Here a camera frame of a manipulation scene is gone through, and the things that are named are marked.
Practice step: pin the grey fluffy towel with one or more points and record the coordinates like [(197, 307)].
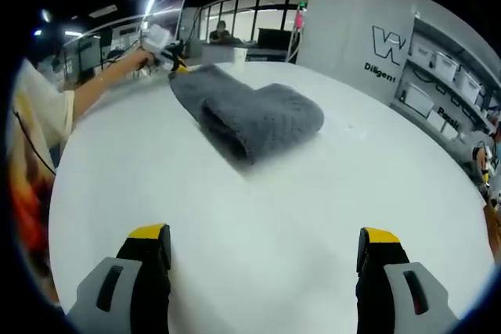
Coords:
[(250, 115)]

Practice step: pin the person's left hand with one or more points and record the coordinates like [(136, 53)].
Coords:
[(145, 61)]

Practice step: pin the large display screen on stand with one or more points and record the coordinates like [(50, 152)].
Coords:
[(171, 11)]

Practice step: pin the grey office desk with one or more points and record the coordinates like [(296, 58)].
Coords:
[(219, 52)]

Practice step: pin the black computer monitor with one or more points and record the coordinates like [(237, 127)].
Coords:
[(274, 38)]

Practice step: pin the metal step ladder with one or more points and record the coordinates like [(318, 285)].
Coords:
[(293, 42)]

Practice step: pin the pink object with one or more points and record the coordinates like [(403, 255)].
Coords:
[(300, 20)]

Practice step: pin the brown wooden board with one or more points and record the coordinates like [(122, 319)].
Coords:
[(494, 224)]

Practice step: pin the grey metal shelf unit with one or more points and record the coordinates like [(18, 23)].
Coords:
[(430, 87)]

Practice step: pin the group of white storage boxes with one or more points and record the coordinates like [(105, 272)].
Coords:
[(446, 66)]

